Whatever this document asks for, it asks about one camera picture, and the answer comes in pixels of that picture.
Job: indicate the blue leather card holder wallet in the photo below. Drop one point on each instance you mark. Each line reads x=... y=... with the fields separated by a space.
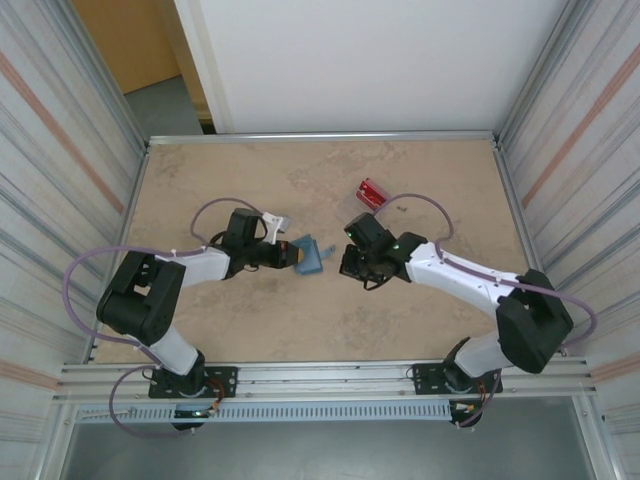
x=310 y=260

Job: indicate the red VIP credit card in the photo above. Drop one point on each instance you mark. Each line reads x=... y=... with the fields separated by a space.
x=374 y=196

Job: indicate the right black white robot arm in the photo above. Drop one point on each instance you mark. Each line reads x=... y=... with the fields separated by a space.
x=530 y=325

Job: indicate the small green-lit circuit board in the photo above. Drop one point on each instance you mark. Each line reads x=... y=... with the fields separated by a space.
x=195 y=413

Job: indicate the wooden door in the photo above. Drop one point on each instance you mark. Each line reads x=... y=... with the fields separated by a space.
x=130 y=40

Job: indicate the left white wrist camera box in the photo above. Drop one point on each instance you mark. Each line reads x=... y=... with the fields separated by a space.
x=275 y=222

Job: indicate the aluminium frame rail by wall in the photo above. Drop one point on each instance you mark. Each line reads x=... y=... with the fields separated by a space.
x=325 y=137

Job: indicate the long triple aluminium frame rail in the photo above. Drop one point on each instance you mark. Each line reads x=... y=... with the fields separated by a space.
x=325 y=380

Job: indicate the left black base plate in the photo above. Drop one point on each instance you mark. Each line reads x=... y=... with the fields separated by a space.
x=225 y=380

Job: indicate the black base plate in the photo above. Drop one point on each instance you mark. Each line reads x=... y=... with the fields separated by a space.
x=425 y=380
x=225 y=380

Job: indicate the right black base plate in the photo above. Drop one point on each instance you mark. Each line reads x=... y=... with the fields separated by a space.
x=425 y=380

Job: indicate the right side aluminium rail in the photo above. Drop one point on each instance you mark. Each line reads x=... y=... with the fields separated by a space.
x=515 y=202

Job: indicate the white door frame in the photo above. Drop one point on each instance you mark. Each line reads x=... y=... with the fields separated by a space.
x=205 y=60

